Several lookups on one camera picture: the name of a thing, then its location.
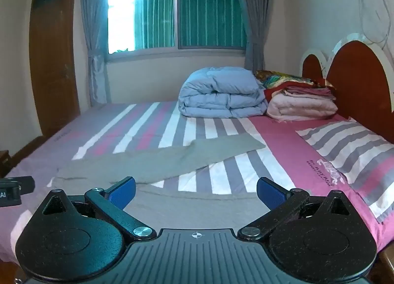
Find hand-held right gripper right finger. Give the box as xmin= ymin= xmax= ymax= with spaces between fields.
xmin=238 ymin=177 xmax=354 ymax=240

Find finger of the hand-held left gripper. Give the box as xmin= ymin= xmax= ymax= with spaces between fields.
xmin=0 ymin=176 xmax=35 ymax=194

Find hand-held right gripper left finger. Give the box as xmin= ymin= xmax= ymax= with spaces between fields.
xmin=40 ymin=176 xmax=156 ymax=240

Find grey pants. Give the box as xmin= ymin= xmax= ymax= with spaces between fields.
xmin=51 ymin=133 xmax=267 ymax=232

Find wooden furniture piece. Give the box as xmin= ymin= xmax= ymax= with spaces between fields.
xmin=0 ymin=150 xmax=10 ymax=177

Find striped pink bed sheet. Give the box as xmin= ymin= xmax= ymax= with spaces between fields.
xmin=0 ymin=101 xmax=394 ymax=264

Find folded pink quilt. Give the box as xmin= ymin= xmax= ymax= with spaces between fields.
xmin=266 ymin=93 xmax=339 ymax=121

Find striped pillow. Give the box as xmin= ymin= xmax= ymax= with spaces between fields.
xmin=295 ymin=119 xmax=394 ymax=226

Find folded mauve cloth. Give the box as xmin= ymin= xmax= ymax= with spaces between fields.
xmin=285 ymin=85 xmax=337 ymax=101

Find folded light blue duvet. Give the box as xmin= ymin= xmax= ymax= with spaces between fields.
xmin=178 ymin=67 xmax=269 ymax=118

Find colourful patterned blanket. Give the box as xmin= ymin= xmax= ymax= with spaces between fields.
xmin=255 ymin=70 xmax=335 ymax=102

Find brown wooden door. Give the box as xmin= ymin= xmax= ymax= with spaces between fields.
xmin=29 ymin=0 xmax=81 ymax=139

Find red and white headboard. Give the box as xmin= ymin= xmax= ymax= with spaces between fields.
xmin=300 ymin=33 xmax=394 ymax=144

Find wooden bed frame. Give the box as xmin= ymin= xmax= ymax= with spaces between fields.
xmin=372 ymin=245 xmax=394 ymax=284

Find white wall cable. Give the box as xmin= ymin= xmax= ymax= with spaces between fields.
xmin=359 ymin=0 xmax=392 ymax=48

